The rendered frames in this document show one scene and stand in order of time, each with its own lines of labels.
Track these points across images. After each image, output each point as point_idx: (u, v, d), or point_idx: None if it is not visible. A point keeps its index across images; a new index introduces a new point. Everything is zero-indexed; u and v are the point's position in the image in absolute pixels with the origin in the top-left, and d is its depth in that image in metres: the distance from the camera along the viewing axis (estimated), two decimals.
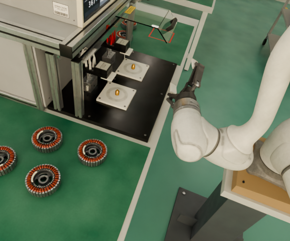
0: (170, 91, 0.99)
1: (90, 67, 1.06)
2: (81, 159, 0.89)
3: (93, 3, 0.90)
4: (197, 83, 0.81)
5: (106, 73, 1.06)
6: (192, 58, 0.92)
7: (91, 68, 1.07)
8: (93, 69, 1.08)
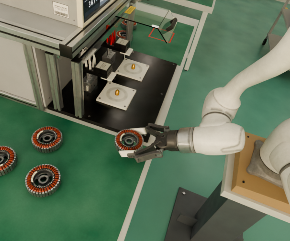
0: (129, 154, 0.87)
1: (90, 67, 1.06)
2: (116, 145, 0.90)
3: (93, 3, 0.90)
4: (168, 127, 0.92)
5: (106, 73, 1.06)
6: (130, 128, 0.98)
7: (91, 68, 1.07)
8: (93, 69, 1.08)
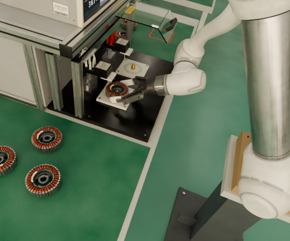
0: (117, 99, 1.08)
1: (90, 67, 1.06)
2: (106, 92, 1.12)
3: (93, 3, 0.90)
4: (150, 78, 1.13)
5: (106, 73, 1.06)
6: (121, 81, 1.19)
7: (91, 68, 1.07)
8: (93, 69, 1.08)
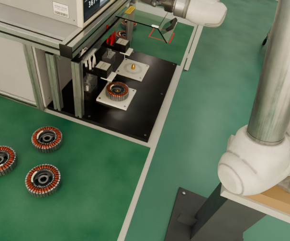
0: None
1: (90, 67, 1.06)
2: (106, 92, 1.12)
3: (93, 3, 0.90)
4: None
5: (106, 73, 1.06)
6: None
7: (91, 68, 1.07)
8: (93, 69, 1.08)
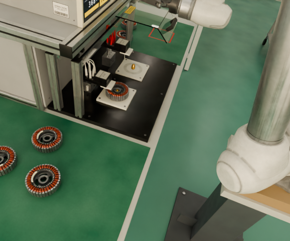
0: None
1: (90, 76, 1.10)
2: (106, 92, 1.12)
3: (93, 3, 0.90)
4: None
5: (106, 82, 1.09)
6: None
7: (91, 77, 1.11)
8: (93, 77, 1.12)
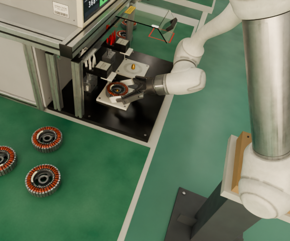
0: (117, 99, 1.08)
1: (90, 67, 1.06)
2: (106, 92, 1.12)
3: (93, 3, 0.90)
4: None
5: (106, 73, 1.06)
6: (121, 81, 1.20)
7: (91, 68, 1.07)
8: (93, 69, 1.08)
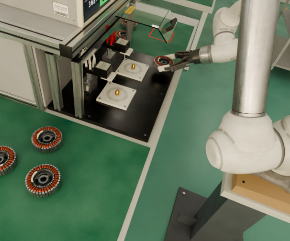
0: (165, 67, 1.27)
1: (90, 67, 1.06)
2: (155, 63, 1.30)
3: (93, 3, 0.90)
4: (191, 51, 1.31)
5: (106, 73, 1.06)
6: (163, 56, 1.37)
7: (91, 68, 1.07)
8: (93, 69, 1.08)
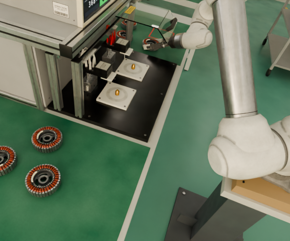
0: (147, 46, 1.50)
1: (90, 67, 1.06)
2: (142, 42, 1.55)
3: (93, 3, 0.90)
4: None
5: (106, 73, 1.06)
6: (154, 39, 1.61)
7: (91, 68, 1.07)
8: (93, 69, 1.08)
